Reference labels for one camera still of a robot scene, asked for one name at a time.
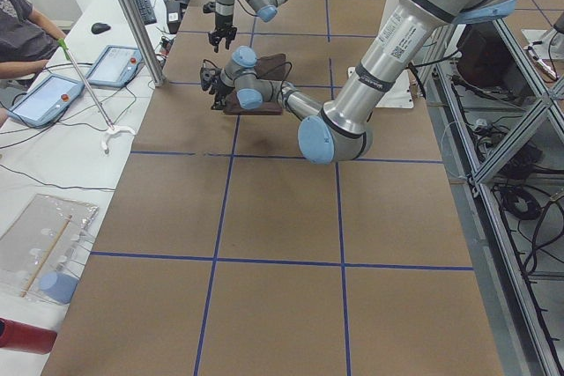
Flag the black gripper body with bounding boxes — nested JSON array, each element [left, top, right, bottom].
[[208, 14, 237, 46], [211, 78, 232, 102]]

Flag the dark brown t-shirt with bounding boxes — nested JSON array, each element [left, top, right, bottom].
[[223, 53, 287, 115]]

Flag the black keyboard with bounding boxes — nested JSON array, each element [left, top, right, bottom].
[[134, 0, 158, 25]]

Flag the blue teach pendant far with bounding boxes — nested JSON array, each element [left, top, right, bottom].
[[86, 45, 143, 88]]

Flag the blue teach pendant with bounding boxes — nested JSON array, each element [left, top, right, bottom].
[[8, 75, 84, 128], [86, 45, 143, 88]]

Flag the black computer mouse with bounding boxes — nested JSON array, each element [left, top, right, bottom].
[[91, 22, 111, 35]]

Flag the blue teach pendant near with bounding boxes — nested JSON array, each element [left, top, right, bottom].
[[8, 75, 84, 128]]

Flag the seated person grey shirt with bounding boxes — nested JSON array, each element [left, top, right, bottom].
[[1, 0, 66, 79]]

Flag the clear plastic bag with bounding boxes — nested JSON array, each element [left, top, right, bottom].
[[1, 194, 99, 304]]

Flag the blue plastic cup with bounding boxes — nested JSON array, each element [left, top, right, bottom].
[[39, 271, 78, 304]]

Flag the red cylinder bottle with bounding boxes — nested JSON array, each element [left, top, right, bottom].
[[1, 318, 57, 354]]

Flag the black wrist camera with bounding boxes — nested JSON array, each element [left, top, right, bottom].
[[199, 65, 221, 94], [203, 1, 216, 14]]

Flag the aluminium frame post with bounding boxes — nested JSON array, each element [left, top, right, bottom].
[[118, 0, 166, 87]]

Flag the grabber stick green handle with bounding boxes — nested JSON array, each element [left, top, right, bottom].
[[57, 38, 136, 155]]

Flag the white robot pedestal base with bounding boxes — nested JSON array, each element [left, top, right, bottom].
[[344, 0, 413, 108]]

